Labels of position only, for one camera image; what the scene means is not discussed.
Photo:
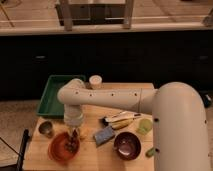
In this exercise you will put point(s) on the dark grape bunch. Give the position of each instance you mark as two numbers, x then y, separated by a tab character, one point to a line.
71	145

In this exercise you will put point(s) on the purple bowl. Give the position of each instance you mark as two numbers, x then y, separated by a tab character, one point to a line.
127	146

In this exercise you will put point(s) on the wooden frame structure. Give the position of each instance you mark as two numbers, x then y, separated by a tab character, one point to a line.
94	12

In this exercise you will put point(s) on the blue sponge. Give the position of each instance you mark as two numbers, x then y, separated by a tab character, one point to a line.
104	135

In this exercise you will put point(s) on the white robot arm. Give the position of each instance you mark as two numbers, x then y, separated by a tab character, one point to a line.
180	133

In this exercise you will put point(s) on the black pole at left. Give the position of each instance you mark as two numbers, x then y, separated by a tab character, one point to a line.
22	149

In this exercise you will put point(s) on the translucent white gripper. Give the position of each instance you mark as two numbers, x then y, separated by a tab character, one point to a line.
73	117

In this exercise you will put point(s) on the white cylindrical cup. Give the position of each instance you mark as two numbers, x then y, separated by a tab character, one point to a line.
95	81

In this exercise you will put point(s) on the green plastic tray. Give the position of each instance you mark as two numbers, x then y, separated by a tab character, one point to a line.
49	106

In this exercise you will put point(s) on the small green object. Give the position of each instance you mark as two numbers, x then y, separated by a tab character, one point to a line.
150	152

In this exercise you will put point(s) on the red bowl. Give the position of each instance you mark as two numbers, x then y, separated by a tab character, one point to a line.
57	151

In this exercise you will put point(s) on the white handled brush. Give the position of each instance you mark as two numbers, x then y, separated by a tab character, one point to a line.
119	117

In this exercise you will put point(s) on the small metal cup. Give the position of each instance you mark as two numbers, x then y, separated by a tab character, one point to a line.
46	129

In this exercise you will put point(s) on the yellow banana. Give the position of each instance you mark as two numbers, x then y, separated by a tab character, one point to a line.
121	124

